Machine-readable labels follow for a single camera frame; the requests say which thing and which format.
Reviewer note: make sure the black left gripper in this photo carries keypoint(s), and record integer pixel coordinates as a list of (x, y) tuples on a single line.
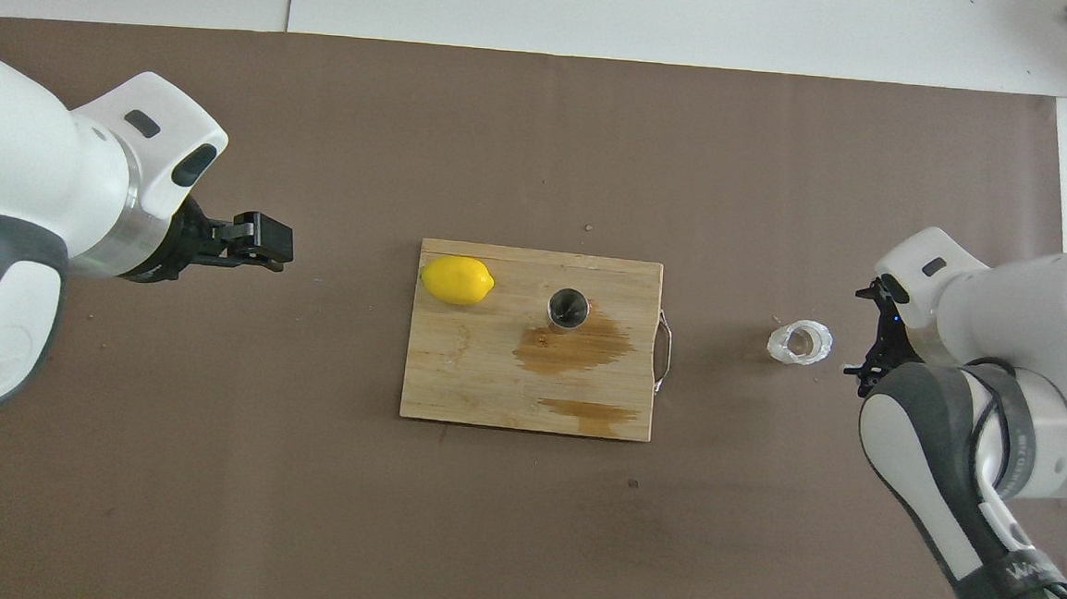
[(189, 246)]

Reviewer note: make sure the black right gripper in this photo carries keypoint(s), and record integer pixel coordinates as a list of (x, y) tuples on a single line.
[(893, 326)]

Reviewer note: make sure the clear plastic cup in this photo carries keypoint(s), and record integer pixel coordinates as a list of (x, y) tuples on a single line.
[(776, 347)]

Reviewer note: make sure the steel cocktail jigger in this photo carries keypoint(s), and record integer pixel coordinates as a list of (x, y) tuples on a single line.
[(568, 309)]

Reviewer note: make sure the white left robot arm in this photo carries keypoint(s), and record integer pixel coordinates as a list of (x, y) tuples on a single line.
[(33, 158)]

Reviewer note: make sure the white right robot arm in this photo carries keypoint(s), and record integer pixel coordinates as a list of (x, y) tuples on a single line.
[(1015, 301)]

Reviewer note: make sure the yellow lemon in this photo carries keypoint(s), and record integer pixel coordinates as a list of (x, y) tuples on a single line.
[(456, 281)]

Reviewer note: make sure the brown paper table mat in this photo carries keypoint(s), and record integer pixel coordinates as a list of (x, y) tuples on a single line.
[(206, 502)]

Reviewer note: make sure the wooden cutting board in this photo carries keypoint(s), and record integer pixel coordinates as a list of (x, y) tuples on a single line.
[(491, 380)]

